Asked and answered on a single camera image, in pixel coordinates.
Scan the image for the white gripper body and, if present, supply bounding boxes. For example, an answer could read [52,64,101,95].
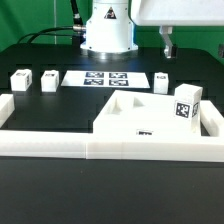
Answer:
[131,0,224,26]

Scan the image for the white square table top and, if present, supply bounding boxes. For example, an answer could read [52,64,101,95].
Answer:
[93,90,201,136]

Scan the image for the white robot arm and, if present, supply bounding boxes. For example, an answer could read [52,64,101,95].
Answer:
[81,0,224,59]

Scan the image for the white sheet with markers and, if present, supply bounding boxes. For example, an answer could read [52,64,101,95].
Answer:
[61,70,150,88]

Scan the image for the white U-shaped obstacle fence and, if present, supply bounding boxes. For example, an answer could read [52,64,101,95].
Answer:
[0,100,224,162]

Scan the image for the black cables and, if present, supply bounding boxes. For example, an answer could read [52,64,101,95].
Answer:
[16,0,88,44]

